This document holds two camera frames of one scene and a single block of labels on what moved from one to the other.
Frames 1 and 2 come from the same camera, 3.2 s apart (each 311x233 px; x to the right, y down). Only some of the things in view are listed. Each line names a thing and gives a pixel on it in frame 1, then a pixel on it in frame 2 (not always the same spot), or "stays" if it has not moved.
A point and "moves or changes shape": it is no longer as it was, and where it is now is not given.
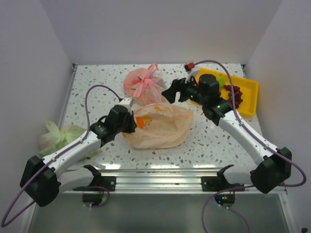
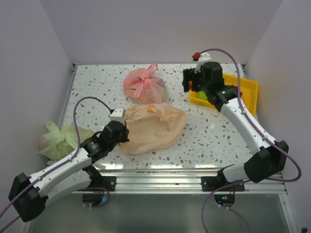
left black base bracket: (98, 180) stays
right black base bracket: (218, 183) stays
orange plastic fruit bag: (165, 126) moves or changes shape
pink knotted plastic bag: (143, 87) stays
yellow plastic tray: (249, 91) stays
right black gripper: (178, 85) -> (190, 74)
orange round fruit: (140, 121) moves or changes shape
